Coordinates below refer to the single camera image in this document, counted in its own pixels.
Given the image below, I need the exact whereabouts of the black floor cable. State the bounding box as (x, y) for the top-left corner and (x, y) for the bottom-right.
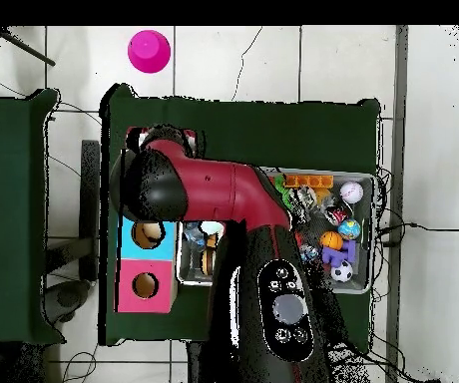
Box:
(376, 221), (459, 248)

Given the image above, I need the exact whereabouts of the black and white soccer ball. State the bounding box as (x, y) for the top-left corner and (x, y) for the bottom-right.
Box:
(329, 259), (354, 283)

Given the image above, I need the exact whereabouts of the white baseball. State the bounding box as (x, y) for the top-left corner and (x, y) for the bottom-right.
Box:
(339, 181), (365, 205)

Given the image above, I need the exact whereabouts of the globe print ball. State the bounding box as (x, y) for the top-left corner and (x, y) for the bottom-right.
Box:
(336, 217), (362, 241)

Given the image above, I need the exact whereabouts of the wire mesh bin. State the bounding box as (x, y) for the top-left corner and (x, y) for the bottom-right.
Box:
(176, 164), (376, 295)

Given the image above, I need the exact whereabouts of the wooden box with three holes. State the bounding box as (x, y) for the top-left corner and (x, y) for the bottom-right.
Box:
(115, 214), (180, 314)

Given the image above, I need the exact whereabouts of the green spiky ball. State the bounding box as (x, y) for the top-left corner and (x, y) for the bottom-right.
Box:
(273, 175), (294, 210)

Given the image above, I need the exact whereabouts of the orange basketball toy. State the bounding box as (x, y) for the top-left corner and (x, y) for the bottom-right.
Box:
(319, 230), (344, 251)

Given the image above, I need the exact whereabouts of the dark green side table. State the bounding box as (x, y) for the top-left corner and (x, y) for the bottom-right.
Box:
(0, 88), (62, 346)

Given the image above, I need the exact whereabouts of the pink plastic cup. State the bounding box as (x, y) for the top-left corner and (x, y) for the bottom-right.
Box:
(127, 29), (172, 75)

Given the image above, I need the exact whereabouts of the purple foam toy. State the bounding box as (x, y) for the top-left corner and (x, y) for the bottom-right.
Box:
(319, 239), (358, 268)

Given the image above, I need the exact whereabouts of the orange plastic tray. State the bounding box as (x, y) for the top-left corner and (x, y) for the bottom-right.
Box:
(283, 174), (334, 190)

